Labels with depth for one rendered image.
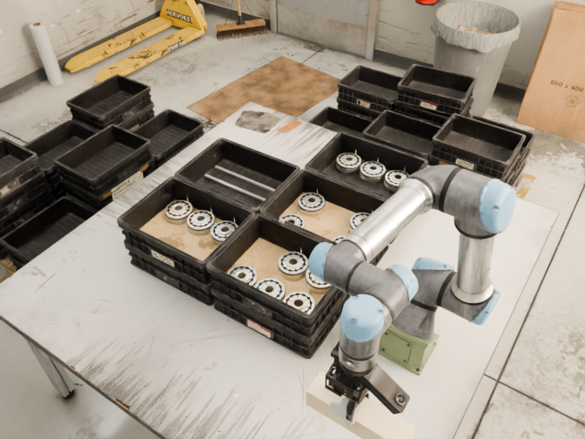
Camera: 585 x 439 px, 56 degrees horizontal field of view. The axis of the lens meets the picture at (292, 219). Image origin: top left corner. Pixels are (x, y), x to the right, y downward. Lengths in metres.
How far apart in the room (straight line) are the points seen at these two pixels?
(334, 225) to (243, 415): 0.75
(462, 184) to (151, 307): 1.16
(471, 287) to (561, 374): 1.34
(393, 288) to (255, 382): 0.82
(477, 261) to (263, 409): 0.76
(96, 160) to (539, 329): 2.41
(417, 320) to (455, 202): 0.49
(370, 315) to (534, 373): 1.88
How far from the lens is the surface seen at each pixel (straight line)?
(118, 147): 3.14
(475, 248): 1.44
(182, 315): 1.94
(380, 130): 3.34
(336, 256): 1.11
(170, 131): 3.39
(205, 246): 1.96
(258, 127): 2.75
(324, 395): 1.28
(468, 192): 1.32
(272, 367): 1.79
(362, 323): 0.97
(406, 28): 4.74
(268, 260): 1.89
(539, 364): 2.84
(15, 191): 3.06
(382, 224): 1.20
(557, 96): 4.27
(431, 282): 1.67
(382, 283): 1.06
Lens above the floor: 2.22
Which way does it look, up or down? 43 degrees down
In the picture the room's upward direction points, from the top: 1 degrees counter-clockwise
